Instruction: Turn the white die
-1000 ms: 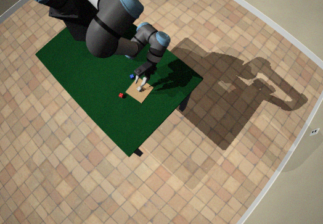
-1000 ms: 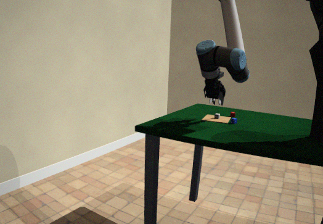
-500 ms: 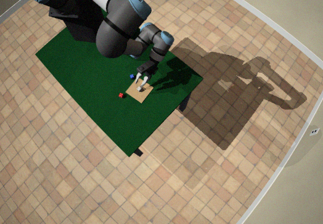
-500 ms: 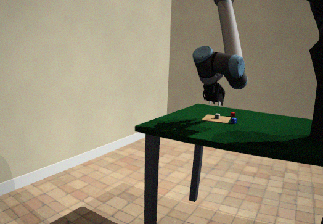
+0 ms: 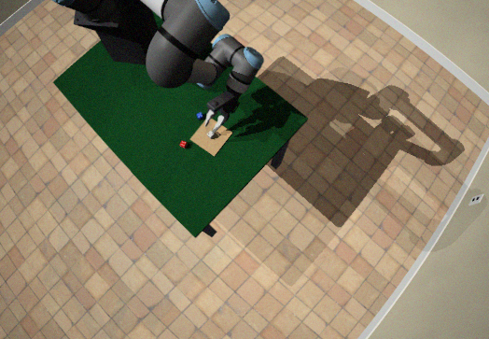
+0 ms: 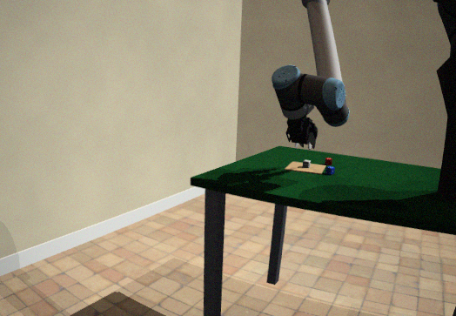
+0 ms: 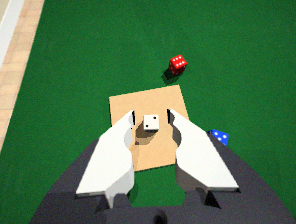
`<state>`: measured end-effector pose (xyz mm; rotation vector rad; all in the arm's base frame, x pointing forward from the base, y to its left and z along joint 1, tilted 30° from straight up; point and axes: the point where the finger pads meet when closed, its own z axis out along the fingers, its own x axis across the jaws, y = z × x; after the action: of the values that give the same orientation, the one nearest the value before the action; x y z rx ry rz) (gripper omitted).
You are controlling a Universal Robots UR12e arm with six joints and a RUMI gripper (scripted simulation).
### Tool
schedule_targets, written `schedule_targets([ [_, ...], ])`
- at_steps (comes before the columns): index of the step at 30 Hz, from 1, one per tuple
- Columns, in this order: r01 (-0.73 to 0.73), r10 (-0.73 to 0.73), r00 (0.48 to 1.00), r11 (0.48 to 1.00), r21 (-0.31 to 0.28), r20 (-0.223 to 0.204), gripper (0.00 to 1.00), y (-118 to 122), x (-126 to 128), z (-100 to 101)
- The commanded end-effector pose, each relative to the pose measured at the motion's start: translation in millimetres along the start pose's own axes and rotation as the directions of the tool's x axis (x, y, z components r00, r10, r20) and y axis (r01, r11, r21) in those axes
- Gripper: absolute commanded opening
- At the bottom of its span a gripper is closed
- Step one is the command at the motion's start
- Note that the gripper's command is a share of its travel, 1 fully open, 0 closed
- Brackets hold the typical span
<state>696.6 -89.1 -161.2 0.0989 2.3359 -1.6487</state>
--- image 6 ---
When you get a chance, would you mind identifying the blue die with white pips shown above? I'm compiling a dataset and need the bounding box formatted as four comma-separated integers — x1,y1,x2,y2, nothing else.
325,166,335,175

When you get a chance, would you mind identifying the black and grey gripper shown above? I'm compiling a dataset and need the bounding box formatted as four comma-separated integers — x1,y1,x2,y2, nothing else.
286,113,318,150

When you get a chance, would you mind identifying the peach flat mat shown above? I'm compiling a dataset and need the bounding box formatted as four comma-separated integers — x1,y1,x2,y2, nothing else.
285,161,326,174

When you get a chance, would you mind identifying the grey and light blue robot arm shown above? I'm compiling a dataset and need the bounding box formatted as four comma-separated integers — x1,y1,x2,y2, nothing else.
272,0,456,127

